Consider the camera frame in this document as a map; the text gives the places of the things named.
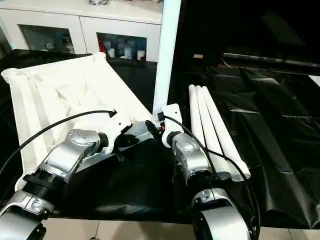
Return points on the white plastic table leg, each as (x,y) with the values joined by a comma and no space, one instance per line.
(212,130)
(166,50)
(200,120)
(225,132)

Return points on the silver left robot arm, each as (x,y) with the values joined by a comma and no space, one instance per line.
(62,155)

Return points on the white sideboard cabinet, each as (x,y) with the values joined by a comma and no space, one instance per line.
(87,20)

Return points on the white flat board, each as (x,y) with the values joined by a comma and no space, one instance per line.
(315,80)

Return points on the grey metal bar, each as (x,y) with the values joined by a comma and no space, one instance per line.
(270,59)

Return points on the black table mat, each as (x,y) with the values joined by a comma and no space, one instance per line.
(275,125)

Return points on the white plastic table top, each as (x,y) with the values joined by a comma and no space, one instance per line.
(62,87)

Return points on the black case with yellow label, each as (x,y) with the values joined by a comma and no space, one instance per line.
(200,30)

